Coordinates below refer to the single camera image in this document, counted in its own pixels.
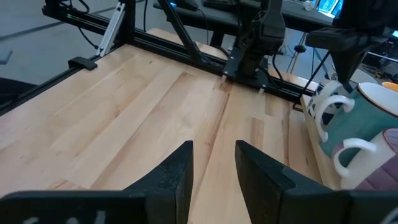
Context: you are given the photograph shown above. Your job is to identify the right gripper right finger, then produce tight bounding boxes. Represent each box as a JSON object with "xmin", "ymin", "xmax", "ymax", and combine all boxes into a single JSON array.
[{"xmin": 235, "ymin": 139, "xmax": 398, "ymax": 224}]

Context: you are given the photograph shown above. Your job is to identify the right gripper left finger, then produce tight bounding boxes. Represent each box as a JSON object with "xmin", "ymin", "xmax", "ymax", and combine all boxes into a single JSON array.
[{"xmin": 0, "ymin": 140, "xmax": 194, "ymax": 224}]

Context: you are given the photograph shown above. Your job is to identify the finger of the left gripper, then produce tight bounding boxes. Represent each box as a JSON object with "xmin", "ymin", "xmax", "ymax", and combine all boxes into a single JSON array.
[{"xmin": 330, "ymin": 49, "xmax": 369, "ymax": 91}]

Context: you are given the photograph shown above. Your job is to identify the blue white floral mug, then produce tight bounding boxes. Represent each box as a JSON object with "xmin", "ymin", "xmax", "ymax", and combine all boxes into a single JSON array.
[{"xmin": 307, "ymin": 77, "xmax": 353, "ymax": 126}]

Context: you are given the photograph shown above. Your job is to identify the teal white-handled mug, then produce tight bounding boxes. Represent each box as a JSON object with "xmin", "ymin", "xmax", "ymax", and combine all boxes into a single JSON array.
[{"xmin": 315, "ymin": 82, "xmax": 398, "ymax": 166}]

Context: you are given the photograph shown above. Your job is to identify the purple striped white-handled mug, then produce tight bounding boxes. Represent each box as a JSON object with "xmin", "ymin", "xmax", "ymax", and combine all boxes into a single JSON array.
[{"xmin": 333, "ymin": 128, "xmax": 398, "ymax": 191}]

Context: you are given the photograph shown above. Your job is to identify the black desk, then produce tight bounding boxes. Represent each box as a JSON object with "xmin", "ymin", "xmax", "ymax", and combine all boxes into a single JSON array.
[{"xmin": 154, "ymin": 0, "xmax": 335, "ymax": 35}]

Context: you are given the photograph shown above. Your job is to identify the silver metal bracket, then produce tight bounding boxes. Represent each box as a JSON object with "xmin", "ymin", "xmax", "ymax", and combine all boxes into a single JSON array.
[{"xmin": 96, "ymin": 1, "xmax": 126, "ymax": 57}]

